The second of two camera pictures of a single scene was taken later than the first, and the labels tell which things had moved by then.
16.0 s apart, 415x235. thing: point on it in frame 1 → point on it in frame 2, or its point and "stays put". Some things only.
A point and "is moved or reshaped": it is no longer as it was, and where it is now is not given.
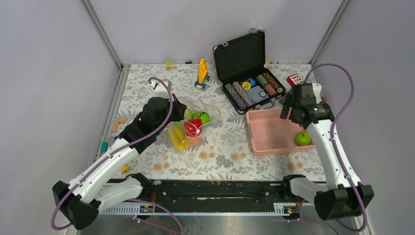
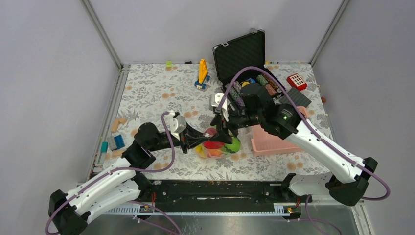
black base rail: x=218 y=192 stays put
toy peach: x=195 y=140 is moved or reshaped
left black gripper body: x=177 y=112 → x=185 y=140
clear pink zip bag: x=189 y=131 → x=213 y=149
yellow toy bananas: x=177 y=138 is moved or reshaped
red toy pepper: x=193 y=127 → x=213 y=145
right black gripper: x=288 y=104 → x=222 y=127
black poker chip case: x=247 y=82 stays put
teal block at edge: x=104 y=147 stays put
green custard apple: x=302 y=138 is moved or reshaped
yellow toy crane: x=203 y=76 stays put
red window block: x=295 y=80 stays put
